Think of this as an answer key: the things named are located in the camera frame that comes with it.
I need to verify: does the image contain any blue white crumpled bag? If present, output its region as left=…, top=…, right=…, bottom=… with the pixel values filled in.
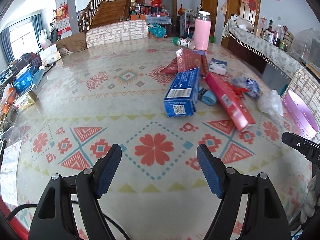
left=232, top=76, right=261, bottom=100

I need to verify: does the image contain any sideboard with patterned cloth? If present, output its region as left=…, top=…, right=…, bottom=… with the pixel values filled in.
left=222, top=18, right=319, bottom=79

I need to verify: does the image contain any clear crumpled plastic bag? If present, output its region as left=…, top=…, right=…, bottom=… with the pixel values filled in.
left=258, top=90, right=284, bottom=116

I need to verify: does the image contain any long red carton box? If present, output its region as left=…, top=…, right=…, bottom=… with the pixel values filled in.
left=204, top=73, right=256, bottom=132

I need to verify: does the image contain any mesh food cover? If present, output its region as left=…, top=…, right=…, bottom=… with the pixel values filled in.
left=290, top=28, right=319, bottom=67

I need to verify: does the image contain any light blue small item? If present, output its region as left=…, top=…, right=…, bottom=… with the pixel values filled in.
left=198, top=87, right=217, bottom=106

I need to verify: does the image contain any red flat packet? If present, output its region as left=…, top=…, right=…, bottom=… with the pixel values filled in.
left=160, top=48, right=209, bottom=77

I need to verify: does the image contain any patterned chair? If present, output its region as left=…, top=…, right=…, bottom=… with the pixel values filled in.
left=281, top=68, right=319, bottom=112
left=86, top=20, right=149, bottom=49

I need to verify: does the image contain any blue carton box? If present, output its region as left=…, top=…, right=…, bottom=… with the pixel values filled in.
left=163, top=68, right=200, bottom=118

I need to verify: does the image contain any tissue box on left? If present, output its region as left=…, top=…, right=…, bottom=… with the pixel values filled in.
left=40, top=44, right=61, bottom=67

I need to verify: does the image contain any gloved right hand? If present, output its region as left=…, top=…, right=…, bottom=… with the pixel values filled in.
left=300, top=176, right=319, bottom=224

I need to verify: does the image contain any purple perforated plastic basket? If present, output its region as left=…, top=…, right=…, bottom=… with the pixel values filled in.
left=282, top=90, right=318, bottom=140

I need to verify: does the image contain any white blue tissue packet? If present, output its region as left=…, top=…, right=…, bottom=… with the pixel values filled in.
left=209, top=58, right=227, bottom=76

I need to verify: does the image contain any clear plastic bottle green cap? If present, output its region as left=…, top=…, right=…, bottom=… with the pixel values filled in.
left=172, top=37, right=195, bottom=50

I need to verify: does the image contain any wooden staircase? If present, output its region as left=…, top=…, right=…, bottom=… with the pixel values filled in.
left=78, top=0, right=131, bottom=33

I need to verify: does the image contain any far patterned chair back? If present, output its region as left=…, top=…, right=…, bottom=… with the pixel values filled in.
left=86, top=20, right=149, bottom=49

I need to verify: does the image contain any near patterned chair back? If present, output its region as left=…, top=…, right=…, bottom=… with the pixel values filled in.
left=281, top=68, right=319, bottom=112

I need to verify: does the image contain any pink thermos bottle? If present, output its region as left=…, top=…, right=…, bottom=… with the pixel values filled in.
left=194, top=10, right=212, bottom=51

